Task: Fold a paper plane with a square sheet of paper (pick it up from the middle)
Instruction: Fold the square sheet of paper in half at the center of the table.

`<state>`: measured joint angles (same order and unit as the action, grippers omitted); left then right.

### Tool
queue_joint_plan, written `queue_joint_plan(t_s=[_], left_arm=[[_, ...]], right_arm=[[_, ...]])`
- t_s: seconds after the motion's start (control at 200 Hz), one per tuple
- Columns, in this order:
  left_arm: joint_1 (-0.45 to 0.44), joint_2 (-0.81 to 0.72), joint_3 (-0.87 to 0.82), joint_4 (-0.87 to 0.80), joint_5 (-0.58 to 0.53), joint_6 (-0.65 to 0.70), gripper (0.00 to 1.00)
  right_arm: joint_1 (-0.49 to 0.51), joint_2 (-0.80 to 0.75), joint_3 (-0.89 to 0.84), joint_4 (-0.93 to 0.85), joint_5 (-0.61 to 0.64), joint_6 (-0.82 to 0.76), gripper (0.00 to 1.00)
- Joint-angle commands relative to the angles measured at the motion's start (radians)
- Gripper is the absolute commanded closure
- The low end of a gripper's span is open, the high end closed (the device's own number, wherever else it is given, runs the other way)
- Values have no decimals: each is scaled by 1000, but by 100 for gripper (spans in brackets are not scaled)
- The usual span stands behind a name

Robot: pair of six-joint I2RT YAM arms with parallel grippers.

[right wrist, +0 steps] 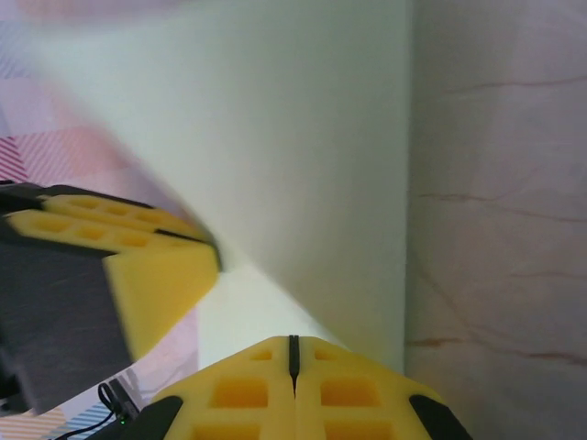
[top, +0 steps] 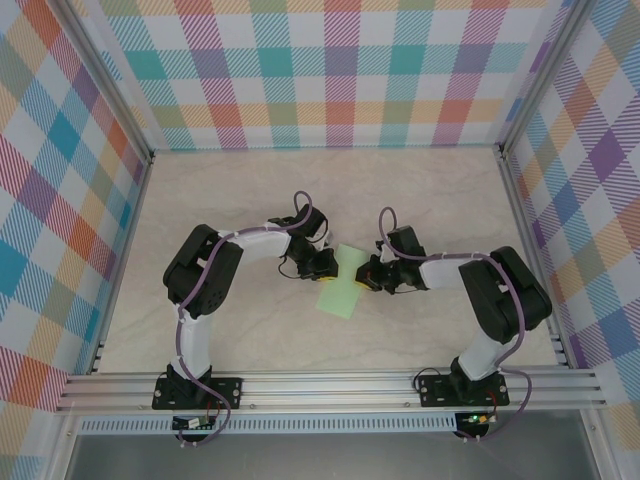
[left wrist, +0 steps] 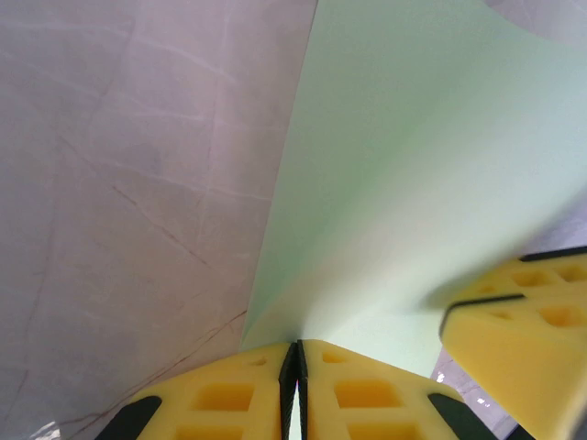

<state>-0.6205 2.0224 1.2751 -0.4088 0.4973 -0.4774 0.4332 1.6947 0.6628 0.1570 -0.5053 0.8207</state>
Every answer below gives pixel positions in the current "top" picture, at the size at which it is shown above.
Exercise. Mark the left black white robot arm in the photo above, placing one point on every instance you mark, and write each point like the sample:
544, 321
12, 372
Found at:
200, 275

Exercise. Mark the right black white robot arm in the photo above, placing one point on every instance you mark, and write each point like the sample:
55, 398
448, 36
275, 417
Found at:
505, 295

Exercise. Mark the right small circuit board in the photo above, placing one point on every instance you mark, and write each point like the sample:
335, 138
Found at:
477, 419

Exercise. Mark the small circuit board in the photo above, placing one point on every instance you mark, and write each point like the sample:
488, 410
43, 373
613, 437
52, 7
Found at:
192, 423
477, 419

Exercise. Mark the grey metal panel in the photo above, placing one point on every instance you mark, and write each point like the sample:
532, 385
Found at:
325, 460

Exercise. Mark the left small circuit board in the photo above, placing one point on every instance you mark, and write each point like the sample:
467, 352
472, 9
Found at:
192, 423

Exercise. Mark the aluminium cross rail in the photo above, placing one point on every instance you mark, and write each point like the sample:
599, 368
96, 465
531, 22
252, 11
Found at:
325, 387

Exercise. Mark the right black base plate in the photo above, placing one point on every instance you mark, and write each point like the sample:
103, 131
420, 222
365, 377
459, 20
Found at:
435, 392

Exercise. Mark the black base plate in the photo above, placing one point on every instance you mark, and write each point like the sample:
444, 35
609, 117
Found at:
225, 392
435, 392

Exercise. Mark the aluminium side rail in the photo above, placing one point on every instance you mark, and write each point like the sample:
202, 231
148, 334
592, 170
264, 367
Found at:
522, 225
132, 225

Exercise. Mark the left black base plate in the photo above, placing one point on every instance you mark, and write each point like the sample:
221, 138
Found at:
225, 392

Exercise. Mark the aluminium frame post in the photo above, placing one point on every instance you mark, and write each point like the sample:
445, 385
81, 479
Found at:
545, 80
100, 75

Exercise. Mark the aluminium frame leg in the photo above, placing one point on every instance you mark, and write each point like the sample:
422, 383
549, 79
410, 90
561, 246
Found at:
600, 450
62, 450

